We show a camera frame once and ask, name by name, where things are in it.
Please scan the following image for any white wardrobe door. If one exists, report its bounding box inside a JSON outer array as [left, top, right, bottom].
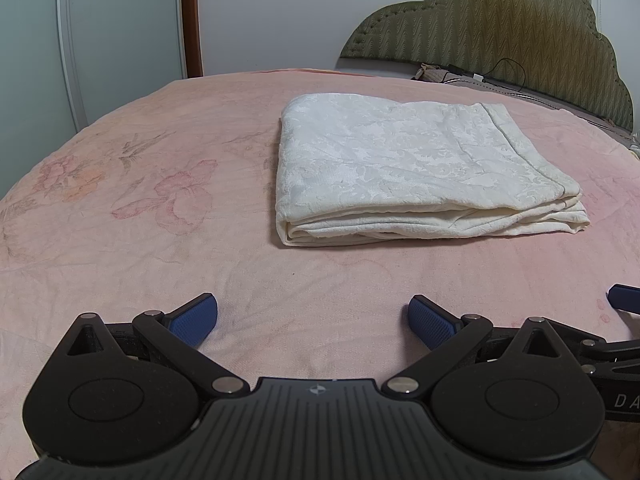
[[54, 0, 204, 132]]

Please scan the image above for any white blanket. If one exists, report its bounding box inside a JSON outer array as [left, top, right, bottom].
[[275, 92, 591, 248]]

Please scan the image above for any olive padded headboard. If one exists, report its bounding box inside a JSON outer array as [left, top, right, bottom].
[[339, 0, 635, 129]]

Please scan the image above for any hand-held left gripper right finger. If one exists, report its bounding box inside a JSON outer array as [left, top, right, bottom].
[[382, 294, 583, 402]]

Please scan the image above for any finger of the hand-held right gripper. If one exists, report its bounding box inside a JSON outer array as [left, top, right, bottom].
[[606, 283, 640, 337]]

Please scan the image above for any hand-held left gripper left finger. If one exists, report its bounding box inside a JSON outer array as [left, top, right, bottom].
[[51, 292, 252, 401]]

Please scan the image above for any pink floral bed sheet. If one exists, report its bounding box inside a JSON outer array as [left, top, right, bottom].
[[0, 67, 640, 480]]

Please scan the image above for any black cable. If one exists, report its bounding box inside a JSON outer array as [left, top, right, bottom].
[[444, 57, 532, 97]]

